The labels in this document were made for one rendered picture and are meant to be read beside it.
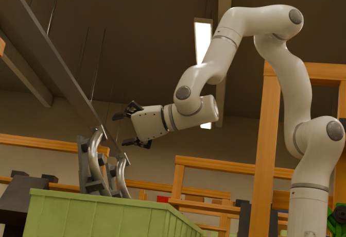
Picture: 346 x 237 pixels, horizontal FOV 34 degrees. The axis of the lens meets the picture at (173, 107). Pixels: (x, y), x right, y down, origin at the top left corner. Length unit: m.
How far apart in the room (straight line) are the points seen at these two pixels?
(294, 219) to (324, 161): 0.21
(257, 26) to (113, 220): 0.78
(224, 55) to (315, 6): 6.26
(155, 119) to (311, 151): 0.50
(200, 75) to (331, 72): 1.41
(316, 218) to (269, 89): 1.25
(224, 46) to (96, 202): 0.63
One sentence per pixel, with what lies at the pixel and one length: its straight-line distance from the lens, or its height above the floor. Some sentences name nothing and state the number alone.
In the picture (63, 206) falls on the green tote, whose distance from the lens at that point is 1.66.
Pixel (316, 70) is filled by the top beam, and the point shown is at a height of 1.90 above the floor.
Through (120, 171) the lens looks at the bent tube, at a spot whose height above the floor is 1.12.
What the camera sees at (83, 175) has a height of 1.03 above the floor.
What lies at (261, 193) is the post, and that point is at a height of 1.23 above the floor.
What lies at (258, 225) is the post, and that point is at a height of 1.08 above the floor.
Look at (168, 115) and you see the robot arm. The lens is 1.72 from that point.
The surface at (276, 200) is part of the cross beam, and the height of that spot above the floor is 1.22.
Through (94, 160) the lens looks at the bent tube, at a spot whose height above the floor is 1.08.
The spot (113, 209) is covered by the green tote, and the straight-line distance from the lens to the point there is 1.60.
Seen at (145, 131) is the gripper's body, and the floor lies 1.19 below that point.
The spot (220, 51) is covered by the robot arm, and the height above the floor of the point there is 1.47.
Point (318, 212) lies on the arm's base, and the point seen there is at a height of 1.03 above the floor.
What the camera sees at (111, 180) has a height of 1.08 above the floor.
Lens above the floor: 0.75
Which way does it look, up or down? 17 degrees up
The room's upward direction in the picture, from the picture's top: 8 degrees clockwise
